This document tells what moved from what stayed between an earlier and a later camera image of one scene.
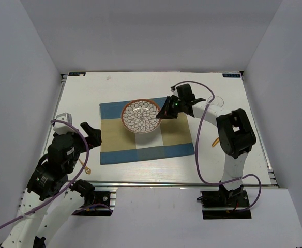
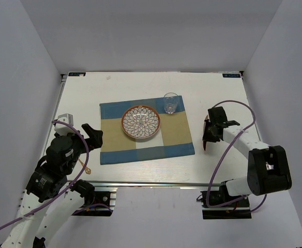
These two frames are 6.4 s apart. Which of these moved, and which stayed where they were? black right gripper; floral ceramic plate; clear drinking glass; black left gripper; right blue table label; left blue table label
Moved: black right gripper; floral ceramic plate; clear drinking glass
Stayed: left blue table label; right blue table label; black left gripper
